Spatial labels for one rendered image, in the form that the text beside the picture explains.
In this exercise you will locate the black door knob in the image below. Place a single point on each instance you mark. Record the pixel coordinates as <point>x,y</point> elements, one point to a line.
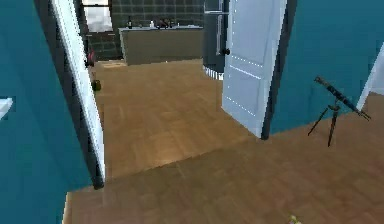
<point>226,51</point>

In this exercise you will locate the window with dark frame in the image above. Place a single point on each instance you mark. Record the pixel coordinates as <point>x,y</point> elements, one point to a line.
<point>97,16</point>

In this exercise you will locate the white wall shelf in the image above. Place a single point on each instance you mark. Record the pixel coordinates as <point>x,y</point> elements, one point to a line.
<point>4,106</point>

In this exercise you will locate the black telescope on tripod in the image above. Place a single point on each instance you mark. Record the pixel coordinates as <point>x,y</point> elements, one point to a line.
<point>336,96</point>

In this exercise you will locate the small yellow object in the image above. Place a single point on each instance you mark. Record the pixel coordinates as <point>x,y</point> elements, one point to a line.
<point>294,219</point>

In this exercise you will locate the dark grey fridge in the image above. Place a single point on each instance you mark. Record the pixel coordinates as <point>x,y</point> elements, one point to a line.
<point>213,36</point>

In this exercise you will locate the grey kitchen counter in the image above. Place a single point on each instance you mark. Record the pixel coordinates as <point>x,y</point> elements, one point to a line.
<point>160,45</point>

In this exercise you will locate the dark wine bottle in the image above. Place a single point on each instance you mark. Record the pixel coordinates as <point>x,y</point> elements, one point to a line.
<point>129,22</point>

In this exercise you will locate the dark green round object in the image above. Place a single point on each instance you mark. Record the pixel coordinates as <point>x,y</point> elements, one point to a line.
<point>96,85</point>

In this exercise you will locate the red chair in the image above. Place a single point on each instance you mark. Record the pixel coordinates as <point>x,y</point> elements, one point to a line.
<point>90,57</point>

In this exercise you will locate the white room door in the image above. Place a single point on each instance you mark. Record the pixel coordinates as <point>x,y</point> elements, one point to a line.
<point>246,60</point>

